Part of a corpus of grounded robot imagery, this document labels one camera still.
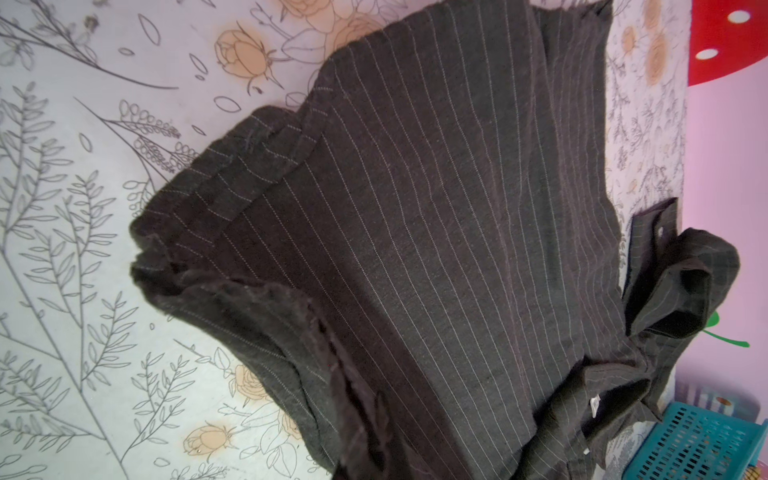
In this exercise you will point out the dark grey pinstripe shirt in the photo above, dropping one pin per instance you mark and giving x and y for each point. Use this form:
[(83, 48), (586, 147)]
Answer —
[(421, 264)]

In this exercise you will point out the teal plastic basket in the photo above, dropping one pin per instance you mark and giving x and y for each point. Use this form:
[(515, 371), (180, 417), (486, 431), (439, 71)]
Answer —
[(694, 443)]

